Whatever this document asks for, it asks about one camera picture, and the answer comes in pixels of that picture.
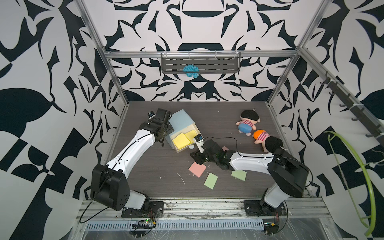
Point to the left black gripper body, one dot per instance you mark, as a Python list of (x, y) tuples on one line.
[(168, 130)]

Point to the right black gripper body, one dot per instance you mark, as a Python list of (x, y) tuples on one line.
[(204, 156)]

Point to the light blue drawer cabinet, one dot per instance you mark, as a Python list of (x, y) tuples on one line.
[(179, 121)]

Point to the yellow sticky note pad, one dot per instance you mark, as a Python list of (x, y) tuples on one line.
[(190, 135), (181, 141)]

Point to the cream top drawer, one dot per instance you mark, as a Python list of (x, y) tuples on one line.
[(185, 130)]

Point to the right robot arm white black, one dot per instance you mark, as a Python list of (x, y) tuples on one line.
[(289, 174)]

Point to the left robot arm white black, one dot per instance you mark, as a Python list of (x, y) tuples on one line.
[(109, 185)]

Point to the green sticky note pad left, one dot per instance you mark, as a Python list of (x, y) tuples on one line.
[(211, 181)]

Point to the green sticky note pad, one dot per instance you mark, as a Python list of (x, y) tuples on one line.
[(239, 174), (211, 181)]

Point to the green sticky note pad right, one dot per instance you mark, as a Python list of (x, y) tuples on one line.
[(239, 174)]

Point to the plush doll blue pants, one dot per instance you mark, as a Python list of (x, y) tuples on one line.
[(247, 124)]

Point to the plush doll orange pants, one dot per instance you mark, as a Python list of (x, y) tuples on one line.
[(269, 143)]

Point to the teal crumpled cloth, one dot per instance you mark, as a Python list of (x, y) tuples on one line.
[(191, 71)]

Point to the right electronics board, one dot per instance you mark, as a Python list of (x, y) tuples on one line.
[(271, 228)]

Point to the electronics board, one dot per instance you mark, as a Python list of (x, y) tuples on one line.
[(271, 228), (142, 228)]

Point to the left electronics board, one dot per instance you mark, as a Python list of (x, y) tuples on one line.
[(142, 228)]

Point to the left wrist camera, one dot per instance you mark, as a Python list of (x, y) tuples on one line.
[(151, 114)]

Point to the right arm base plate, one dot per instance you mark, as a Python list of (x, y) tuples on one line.
[(259, 208)]

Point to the white cable duct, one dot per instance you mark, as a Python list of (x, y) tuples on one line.
[(178, 225)]

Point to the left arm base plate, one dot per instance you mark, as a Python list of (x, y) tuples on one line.
[(149, 209)]

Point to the grey slotted wall shelf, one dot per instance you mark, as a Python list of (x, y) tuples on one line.
[(207, 63)]

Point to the black hook rail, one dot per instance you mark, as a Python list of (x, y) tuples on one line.
[(350, 103)]

